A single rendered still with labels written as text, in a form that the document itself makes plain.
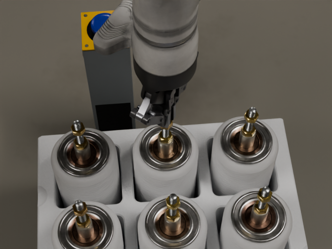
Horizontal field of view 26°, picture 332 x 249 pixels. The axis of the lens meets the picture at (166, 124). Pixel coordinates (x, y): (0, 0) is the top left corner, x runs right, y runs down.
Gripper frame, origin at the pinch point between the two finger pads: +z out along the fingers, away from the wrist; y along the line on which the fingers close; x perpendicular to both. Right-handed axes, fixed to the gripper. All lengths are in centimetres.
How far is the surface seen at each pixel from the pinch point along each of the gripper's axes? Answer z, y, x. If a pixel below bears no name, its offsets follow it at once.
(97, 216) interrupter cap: 9.7, -14.0, 2.2
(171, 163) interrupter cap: 9.6, -1.8, -2.2
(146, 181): 13.0, -4.7, 0.1
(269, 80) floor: 35.0, 34.6, -2.8
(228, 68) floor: 35.1, 32.8, 5.5
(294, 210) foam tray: 16.9, 4.3, -20.0
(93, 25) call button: 2.1, 8.2, 17.2
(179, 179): 11.3, -2.6, -4.1
